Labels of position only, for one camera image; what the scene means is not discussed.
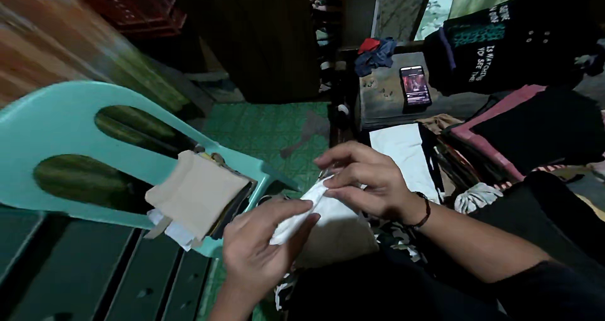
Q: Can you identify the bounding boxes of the person's right hand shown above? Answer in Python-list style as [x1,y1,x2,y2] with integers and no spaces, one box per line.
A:
[314,141,428,226]

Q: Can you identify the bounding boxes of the person's left hand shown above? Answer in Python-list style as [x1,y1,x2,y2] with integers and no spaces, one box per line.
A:
[222,196,321,295]

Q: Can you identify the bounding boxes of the white cloth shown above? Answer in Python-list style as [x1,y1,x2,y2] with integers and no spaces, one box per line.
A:
[269,172,336,246]

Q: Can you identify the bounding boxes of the person's left forearm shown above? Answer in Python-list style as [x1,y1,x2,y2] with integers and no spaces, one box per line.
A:
[208,277,265,321]

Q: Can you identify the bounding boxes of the person's right forearm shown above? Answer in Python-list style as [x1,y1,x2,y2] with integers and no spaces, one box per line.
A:
[405,192,554,284]

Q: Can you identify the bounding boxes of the beige cloth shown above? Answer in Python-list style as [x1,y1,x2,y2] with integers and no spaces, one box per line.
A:
[294,184,380,269]

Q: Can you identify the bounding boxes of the flat white garment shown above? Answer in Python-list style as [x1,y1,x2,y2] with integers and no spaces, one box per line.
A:
[369,123,445,204]

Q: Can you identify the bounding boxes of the worn grey wooden box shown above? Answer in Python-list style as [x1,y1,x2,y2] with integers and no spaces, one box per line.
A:
[354,46,494,131]

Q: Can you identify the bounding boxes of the person's legs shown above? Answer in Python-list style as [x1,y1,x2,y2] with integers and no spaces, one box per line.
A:
[274,217,428,312]

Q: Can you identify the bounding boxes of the stack of folded clothes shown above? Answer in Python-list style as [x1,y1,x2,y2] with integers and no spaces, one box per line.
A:
[144,150,258,252]

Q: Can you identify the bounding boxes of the smartphone with lit screen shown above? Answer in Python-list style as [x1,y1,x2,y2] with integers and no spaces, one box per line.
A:
[400,66,433,110]

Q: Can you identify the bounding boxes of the person's body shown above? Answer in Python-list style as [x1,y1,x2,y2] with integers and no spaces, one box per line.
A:
[286,245,605,321]

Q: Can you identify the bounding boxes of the crumpled blue cloth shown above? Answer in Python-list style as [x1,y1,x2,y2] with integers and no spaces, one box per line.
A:
[354,37,397,78]

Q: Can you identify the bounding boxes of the red cloth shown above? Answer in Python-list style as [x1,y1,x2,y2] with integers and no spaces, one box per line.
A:
[358,38,381,55]

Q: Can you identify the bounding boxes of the dark shelf with small items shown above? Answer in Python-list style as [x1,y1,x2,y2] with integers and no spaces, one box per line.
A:
[308,0,344,95]

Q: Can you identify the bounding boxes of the crumpled light grey cloth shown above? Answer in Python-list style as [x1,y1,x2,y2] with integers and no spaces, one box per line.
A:
[454,183,504,215]

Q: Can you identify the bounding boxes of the dark brown wooden cabinet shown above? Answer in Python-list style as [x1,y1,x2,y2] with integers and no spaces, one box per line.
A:
[182,0,322,105]

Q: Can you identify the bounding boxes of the window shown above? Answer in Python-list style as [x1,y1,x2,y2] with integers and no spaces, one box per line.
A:
[414,0,544,41]

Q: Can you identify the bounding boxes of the pile of mixed clothes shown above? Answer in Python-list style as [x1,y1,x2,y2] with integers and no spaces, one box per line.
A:
[416,84,605,265]

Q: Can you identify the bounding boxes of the black garment with white print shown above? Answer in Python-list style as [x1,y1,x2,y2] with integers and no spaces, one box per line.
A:
[423,0,605,96]

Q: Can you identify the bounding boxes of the dark green drawer cabinet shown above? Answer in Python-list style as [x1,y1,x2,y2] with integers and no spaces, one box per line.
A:
[0,206,212,321]

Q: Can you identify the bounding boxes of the teal plastic chair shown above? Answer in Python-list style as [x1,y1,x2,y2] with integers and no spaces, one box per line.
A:
[0,80,301,259]

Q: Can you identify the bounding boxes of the red carved wooden furniture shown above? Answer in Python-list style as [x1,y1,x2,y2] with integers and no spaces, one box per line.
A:
[61,0,188,39]

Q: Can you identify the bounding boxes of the orange green patterned curtain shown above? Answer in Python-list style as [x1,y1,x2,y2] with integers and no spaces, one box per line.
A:
[0,0,201,118]

